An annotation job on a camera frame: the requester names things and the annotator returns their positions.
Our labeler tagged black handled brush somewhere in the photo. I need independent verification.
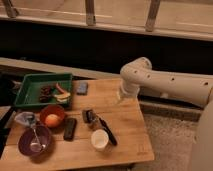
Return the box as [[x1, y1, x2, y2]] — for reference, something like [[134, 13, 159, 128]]
[[98, 117, 118, 146]]

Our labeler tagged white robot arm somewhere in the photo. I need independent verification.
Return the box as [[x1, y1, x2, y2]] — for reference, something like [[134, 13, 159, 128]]
[[118, 57, 213, 171]]

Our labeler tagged green plastic tray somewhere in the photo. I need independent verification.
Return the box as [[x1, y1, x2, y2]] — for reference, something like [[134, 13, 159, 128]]
[[14, 73, 73, 109]]

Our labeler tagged blue sponge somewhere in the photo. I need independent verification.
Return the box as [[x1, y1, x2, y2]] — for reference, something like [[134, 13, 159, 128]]
[[77, 82, 88, 95]]

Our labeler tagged small metal cup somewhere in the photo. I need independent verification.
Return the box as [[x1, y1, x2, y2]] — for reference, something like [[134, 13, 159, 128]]
[[82, 109, 95, 123]]

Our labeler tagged wooden table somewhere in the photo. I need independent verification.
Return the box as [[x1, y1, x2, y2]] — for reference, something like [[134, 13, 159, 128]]
[[0, 79, 154, 171]]

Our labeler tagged white paper cup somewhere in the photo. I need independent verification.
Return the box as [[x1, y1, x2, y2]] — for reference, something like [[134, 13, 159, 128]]
[[91, 129, 109, 151]]

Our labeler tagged black remote control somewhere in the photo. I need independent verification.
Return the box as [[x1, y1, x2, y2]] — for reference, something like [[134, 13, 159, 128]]
[[63, 118, 77, 141]]

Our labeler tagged orange bowl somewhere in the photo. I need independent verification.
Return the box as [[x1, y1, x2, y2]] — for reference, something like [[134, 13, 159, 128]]
[[39, 105, 65, 127]]

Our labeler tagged dark brown toy food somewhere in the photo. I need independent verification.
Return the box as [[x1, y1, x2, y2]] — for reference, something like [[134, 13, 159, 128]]
[[39, 86, 54, 103]]

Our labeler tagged orange fruit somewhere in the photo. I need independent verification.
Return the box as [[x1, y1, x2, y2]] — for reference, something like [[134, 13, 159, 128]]
[[45, 114, 61, 128]]

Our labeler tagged grey crumpled cloth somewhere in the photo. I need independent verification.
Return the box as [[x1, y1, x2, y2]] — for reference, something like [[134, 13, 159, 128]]
[[14, 112, 36, 127]]

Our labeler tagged purple bowl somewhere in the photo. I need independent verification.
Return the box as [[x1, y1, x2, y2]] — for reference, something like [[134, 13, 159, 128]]
[[18, 125, 52, 157]]

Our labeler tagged metal spoon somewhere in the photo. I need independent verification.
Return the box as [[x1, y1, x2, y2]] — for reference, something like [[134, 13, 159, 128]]
[[30, 127, 45, 152]]

